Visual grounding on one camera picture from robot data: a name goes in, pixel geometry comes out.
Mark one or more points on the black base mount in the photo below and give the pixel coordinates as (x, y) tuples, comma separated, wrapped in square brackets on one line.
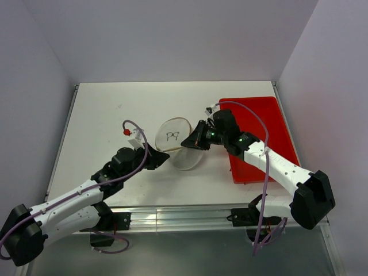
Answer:
[(104, 234), (249, 217)]

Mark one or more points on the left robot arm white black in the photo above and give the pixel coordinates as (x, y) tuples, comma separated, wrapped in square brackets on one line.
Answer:
[(27, 231)]

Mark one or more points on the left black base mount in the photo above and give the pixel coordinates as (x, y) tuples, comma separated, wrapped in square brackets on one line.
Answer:
[(104, 234)]

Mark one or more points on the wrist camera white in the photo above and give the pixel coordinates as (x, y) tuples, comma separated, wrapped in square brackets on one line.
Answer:
[(210, 110), (134, 138)]

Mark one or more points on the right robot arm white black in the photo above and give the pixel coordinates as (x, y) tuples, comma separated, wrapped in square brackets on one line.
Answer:
[(310, 196)]

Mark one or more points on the red plastic tray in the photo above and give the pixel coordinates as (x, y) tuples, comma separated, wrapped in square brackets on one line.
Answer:
[(249, 114)]

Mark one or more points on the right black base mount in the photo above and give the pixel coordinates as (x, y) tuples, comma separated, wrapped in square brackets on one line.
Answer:
[(249, 217)]

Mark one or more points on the white mesh laundry bag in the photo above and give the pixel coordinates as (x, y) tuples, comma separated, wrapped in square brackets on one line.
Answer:
[(168, 140)]

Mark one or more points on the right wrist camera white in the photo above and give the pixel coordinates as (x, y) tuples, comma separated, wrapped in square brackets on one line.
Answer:
[(210, 110)]

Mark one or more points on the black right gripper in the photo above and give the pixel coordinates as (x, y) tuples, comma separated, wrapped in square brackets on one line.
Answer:
[(196, 139)]

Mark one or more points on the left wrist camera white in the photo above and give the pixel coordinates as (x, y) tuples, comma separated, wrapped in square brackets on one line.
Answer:
[(134, 138)]

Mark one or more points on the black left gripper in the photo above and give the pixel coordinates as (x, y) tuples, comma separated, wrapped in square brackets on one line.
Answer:
[(154, 158)]

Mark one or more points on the aluminium frame rail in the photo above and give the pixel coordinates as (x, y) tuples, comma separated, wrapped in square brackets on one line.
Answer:
[(184, 215)]

